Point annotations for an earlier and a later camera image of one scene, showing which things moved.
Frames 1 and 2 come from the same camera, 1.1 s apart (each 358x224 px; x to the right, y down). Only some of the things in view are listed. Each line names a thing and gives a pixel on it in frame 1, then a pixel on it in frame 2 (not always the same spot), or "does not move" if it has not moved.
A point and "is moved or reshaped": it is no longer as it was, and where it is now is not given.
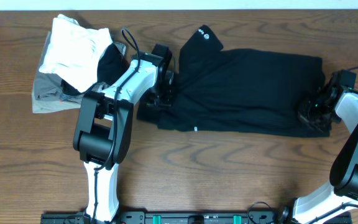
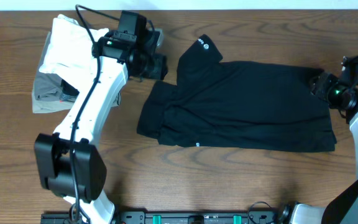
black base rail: x=197 y=217 does not move
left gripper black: x=171 y=92 → x=158 y=72
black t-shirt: x=254 y=92 is moved or reshaped
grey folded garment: x=47 y=93 does not move
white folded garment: x=74 y=52 does not move
